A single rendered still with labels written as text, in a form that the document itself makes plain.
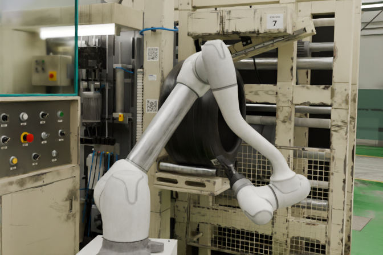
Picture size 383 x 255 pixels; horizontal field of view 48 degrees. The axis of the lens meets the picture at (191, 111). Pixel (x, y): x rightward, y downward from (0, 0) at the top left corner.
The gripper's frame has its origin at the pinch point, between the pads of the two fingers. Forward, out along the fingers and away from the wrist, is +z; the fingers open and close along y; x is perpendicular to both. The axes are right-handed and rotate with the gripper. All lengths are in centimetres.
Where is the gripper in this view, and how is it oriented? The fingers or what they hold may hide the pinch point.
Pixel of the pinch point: (221, 160)
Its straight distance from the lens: 195.8
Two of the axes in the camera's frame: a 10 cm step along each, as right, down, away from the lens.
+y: 2.0, 8.4, 5.0
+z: -3.2, -4.2, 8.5
